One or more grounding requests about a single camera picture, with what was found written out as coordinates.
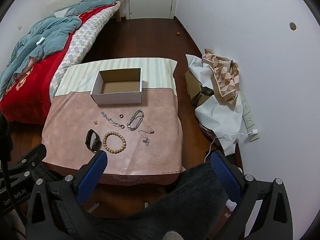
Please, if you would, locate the brown cardboard box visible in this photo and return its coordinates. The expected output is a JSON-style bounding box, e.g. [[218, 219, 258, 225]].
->
[[185, 70, 214, 107]]

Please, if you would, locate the teal blue quilt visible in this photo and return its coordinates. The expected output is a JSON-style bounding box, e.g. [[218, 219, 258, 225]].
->
[[1, 0, 117, 97]]

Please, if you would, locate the thick silver chain bracelet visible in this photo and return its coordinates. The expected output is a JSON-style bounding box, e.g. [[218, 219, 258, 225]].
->
[[126, 109, 145, 132]]

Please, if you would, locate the wooden bead bracelet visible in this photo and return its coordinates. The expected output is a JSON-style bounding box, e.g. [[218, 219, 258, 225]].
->
[[102, 130, 127, 155]]

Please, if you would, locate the beige geometric pattern scarf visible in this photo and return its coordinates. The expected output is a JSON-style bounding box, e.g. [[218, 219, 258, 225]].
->
[[202, 49, 240, 109]]

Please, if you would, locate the black fuzzy cushion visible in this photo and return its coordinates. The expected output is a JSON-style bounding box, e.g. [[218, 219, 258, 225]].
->
[[91, 163, 228, 239]]

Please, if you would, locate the black smart band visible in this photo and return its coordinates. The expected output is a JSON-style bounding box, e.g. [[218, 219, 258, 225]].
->
[[85, 129, 101, 153]]

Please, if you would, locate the red bed blanket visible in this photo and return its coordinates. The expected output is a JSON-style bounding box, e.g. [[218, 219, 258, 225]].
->
[[0, 3, 118, 126]]

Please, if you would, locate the white cardboard box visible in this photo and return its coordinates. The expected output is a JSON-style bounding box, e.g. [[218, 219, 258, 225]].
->
[[91, 68, 143, 106]]

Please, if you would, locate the white power strip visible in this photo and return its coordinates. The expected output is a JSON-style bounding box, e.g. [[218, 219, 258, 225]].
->
[[239, 90, 259, 142]]

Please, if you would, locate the thin silver pendant necklace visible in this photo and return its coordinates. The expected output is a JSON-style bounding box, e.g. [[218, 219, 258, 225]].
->
[[138, 126, 155, 147]]

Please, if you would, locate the pink and striped table cloth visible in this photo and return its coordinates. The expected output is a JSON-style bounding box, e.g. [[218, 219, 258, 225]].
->
[[42, 57, 183, 176]]

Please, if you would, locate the checkered bed sheet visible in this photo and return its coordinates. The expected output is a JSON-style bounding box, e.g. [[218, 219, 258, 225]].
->
[[49, 1, 121, 100]]

